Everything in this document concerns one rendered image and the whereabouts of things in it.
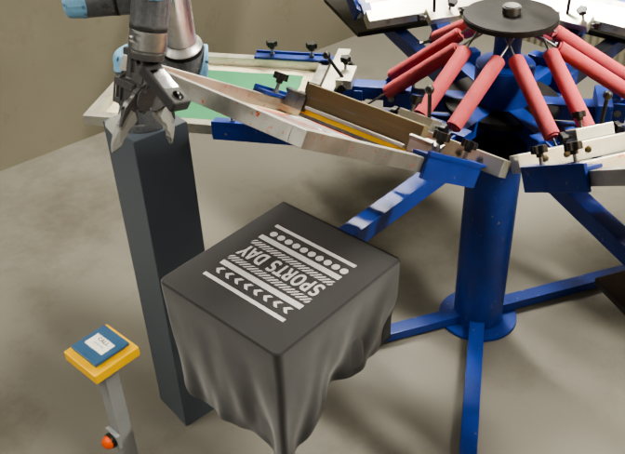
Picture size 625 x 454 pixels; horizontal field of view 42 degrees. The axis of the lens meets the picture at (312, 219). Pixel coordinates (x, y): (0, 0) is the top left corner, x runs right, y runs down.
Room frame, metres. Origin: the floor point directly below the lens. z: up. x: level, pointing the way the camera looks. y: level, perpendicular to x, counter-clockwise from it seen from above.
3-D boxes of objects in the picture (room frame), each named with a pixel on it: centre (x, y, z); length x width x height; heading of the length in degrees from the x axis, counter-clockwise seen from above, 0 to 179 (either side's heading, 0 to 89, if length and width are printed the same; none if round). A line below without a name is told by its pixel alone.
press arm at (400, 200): (2.07, -0.25, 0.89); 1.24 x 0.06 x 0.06; 137
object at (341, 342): (1.57, -0.06, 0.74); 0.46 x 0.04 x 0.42; 137
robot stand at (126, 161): (2.12, 0.48, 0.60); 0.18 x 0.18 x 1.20; 39
